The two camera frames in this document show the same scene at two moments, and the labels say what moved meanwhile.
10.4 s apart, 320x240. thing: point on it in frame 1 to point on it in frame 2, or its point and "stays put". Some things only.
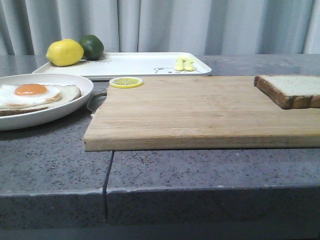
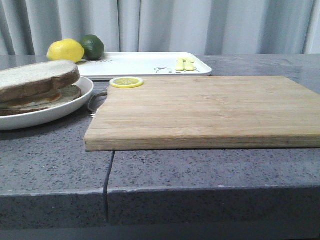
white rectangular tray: (124, 65) stays put
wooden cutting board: (195, 112) stays put
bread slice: (290, 91) to (22, 79)
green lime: (93, 47) stays put
